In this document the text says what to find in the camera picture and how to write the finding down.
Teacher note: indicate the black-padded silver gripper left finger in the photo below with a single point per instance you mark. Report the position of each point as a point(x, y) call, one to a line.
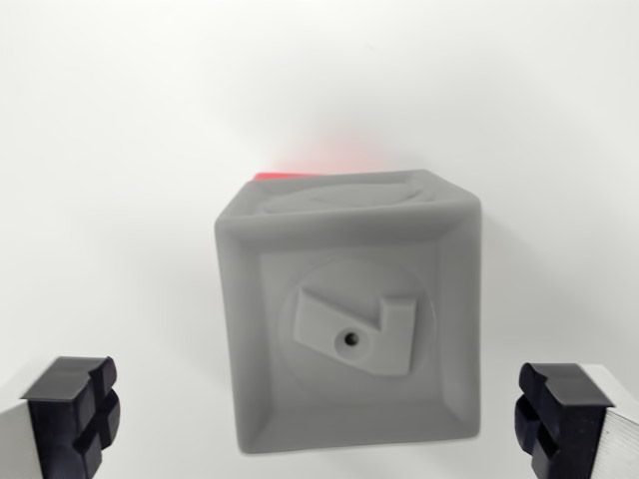
point(52, 424)

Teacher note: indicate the black-padded silver gripper right finger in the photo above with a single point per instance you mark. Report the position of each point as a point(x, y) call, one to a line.
point(579, 424)

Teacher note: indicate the grey embossed toy cube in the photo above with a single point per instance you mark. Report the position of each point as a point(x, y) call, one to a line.
point(349, 309)

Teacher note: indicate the red toy cube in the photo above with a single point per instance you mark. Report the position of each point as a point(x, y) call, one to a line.
point(279, 176)

